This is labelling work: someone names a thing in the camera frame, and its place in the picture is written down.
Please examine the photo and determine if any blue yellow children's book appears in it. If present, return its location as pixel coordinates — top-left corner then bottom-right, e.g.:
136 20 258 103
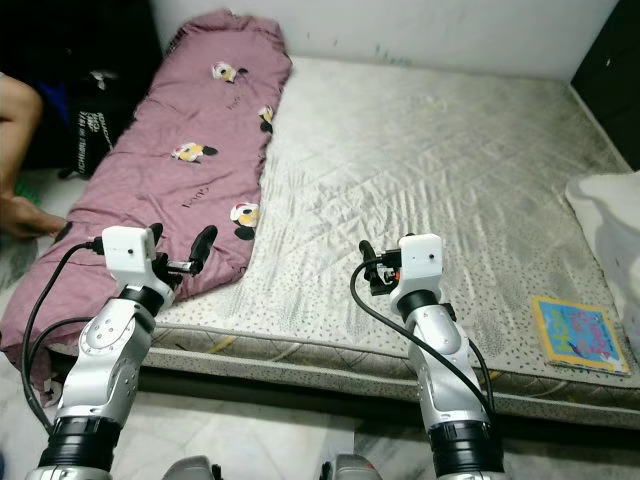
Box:
530 295 631 376

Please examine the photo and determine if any white pillow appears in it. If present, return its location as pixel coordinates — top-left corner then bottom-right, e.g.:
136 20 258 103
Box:
565 172 640 331

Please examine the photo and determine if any pink cartoon print quilt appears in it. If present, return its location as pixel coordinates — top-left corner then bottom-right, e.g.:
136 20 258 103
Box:
0 10 293 401

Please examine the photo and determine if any grey quilted mattress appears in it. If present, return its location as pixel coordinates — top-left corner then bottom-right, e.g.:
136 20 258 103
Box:
60 55 640 426

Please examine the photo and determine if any person in grey shorts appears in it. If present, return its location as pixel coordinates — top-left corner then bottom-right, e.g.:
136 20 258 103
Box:
0 72 66 239

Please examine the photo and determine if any silver robot right leg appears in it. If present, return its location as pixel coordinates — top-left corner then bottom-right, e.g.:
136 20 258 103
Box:
320 455 381 480

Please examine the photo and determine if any silver robot leg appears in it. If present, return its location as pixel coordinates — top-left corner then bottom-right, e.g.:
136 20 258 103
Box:
320 455 381 480
165 457 223 480

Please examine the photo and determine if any silver robot left leg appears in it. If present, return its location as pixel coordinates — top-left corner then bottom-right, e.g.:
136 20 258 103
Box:
165 457 223 480

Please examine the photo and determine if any black tufted headboard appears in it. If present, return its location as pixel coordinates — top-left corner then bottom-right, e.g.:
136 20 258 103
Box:
570 0 640 171

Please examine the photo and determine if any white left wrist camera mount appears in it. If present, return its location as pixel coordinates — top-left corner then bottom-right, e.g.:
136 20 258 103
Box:
100 226 169 301

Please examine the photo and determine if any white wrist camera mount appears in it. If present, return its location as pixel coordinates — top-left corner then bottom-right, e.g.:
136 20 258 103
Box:
390 233 446 306
100 226 169 301

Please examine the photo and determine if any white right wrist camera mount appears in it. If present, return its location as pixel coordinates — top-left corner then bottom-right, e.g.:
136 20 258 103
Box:
390 233 446 306

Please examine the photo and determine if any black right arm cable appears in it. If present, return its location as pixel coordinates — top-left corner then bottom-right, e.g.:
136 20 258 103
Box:
350 262 496 421

